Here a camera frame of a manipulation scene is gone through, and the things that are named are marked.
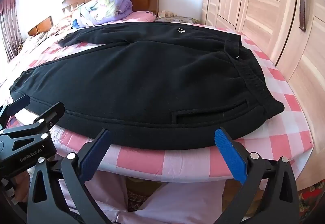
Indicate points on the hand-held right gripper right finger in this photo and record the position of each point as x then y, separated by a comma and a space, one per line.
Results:
229, 155

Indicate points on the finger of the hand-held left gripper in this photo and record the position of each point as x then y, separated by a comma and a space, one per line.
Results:
47, 115
15, 108

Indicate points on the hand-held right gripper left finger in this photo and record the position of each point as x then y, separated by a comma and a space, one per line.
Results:
94, 155

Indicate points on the black pants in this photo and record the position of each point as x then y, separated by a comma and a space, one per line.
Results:
142, 82

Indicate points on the pink checkered plastic sheet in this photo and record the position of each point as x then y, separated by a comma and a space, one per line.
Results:
279, 122

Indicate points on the pink floral quilt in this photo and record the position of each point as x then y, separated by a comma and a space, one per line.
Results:
43, 36

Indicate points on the patterned red curtain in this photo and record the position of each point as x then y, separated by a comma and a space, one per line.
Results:
10, 28

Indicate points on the floral floor rug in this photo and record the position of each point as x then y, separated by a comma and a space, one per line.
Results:
311, 198

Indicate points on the purple floral pillow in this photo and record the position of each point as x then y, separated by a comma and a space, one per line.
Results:
104, 9

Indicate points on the pink pillow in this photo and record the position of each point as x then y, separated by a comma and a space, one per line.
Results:
142, 16

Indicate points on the light wooden wardrobe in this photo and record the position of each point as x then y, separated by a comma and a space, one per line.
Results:
266, 11

